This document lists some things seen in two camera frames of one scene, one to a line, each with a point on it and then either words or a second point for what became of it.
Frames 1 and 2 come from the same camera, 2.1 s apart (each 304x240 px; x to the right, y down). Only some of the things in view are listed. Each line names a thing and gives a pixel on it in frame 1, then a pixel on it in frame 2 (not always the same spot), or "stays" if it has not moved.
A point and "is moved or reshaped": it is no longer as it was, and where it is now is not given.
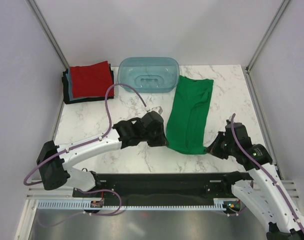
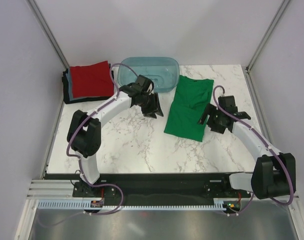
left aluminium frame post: [48, 32] stays
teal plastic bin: [148, 74] stays
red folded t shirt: [91, 80] stays
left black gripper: [162, 140] to [155, 108]
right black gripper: [213, 148] to [210, 110]
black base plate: [134, 186] stays
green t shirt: [187, 127] is moved or reshaped
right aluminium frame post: [284, 5] stays
